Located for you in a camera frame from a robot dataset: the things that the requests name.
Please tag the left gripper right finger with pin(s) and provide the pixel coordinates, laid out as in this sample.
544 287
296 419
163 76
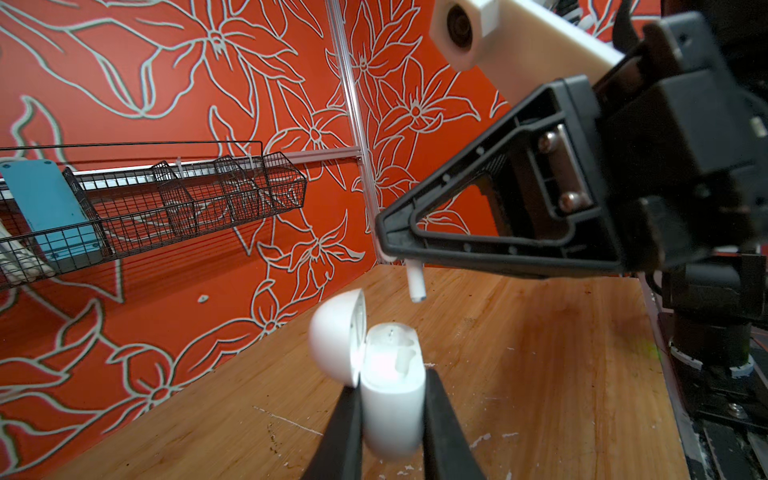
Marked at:
446 452

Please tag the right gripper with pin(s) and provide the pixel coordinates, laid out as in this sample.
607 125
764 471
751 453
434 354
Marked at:
685 145

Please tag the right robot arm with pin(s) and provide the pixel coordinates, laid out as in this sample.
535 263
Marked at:
712 295

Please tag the white round puck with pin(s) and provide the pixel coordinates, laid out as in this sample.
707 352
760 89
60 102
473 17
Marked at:
383 362

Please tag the black wire basket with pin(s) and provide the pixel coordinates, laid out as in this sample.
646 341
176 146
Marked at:
139 209

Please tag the blue white box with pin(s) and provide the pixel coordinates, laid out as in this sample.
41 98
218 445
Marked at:
64 235

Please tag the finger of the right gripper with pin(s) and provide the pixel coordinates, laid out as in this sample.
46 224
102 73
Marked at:
541 167

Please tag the white earbud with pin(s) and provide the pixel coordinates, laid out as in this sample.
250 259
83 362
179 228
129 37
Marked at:
415 280

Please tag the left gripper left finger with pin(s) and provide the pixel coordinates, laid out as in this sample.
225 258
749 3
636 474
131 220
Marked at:
340 452

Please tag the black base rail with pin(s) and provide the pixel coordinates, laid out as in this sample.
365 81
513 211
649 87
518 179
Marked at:
723 432

